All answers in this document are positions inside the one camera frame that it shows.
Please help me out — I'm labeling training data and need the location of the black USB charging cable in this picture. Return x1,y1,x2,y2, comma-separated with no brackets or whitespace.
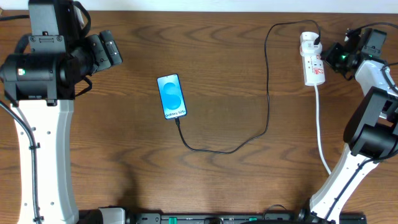
174,19,322,155

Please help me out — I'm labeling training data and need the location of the blue Samsung smartphone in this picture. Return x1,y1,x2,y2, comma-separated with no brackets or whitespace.
157,73,187,119

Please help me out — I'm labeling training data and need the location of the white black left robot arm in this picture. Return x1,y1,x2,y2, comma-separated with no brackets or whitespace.
1,1,130,224

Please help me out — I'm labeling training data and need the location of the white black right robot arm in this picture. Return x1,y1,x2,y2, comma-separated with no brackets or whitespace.
298,24,397,223

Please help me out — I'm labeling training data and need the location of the white USB charger adapter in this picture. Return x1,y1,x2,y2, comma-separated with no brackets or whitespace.
300,32,322,57

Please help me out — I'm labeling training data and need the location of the white power strip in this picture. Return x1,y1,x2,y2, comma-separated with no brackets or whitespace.
302,54,325,86

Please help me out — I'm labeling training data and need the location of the white power strip cord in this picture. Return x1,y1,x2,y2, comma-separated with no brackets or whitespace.
313,84,332,175

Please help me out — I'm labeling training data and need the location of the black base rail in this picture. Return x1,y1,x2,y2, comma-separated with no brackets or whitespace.
77,205,368,224

